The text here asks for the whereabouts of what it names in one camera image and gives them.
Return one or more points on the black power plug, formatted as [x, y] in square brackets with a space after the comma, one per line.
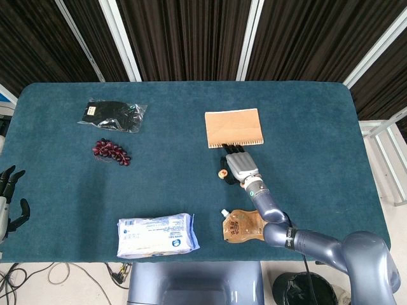
[119, 276]

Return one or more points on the black gloves in clear bag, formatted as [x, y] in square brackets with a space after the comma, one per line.
[108, 114]

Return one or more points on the kraft spiral notebook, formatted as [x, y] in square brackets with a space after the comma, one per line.
[233, 127]

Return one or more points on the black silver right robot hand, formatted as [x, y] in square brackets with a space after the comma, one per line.
[241, 165]

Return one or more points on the brown spout pouch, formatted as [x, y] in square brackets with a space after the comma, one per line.
[241, 228]

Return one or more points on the aluminium frame rack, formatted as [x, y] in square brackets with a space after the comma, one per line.
[369, 127]

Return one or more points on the black trash bin with bag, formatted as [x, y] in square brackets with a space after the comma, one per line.
[295, 292]

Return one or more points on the blue-grey robot torso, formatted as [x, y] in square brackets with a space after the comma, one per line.
[190, 279]

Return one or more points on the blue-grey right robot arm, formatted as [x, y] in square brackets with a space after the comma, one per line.
[318, 241]

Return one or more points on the dark red grape bunch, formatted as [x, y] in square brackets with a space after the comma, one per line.
[109, 152]

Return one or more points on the white partition post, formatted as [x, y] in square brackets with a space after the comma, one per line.
[375, 55]
[121, 41]
[80, 41]
[250, 41]

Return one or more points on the teal table cloth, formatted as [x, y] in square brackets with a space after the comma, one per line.
[175, 143]

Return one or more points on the white blue sign board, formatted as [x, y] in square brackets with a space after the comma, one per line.
[4, 95]

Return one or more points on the wooden chess piece disc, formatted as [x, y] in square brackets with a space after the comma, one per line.
[222, 173]

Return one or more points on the white blue diaper pack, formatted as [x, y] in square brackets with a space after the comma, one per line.
[152, 235]

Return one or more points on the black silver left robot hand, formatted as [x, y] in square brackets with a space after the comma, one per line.
[3, 216]

